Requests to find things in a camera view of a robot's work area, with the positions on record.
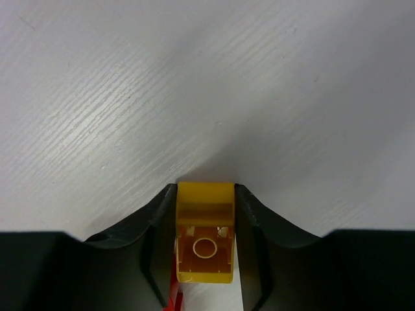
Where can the yellow curved lego brick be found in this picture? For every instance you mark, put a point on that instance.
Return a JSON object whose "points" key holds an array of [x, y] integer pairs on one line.
{"points": [[205, 232]]}

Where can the red flower lego brick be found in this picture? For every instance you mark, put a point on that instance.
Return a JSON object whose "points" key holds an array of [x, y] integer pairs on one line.
{"points": [[176, 297]]}

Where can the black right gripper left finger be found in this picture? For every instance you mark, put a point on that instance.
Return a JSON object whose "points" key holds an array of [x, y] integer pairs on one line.
{"points": [[127, 266]]}

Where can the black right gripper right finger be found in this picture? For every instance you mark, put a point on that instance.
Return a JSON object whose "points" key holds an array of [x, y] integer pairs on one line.
{"points": [[283, 267]]}

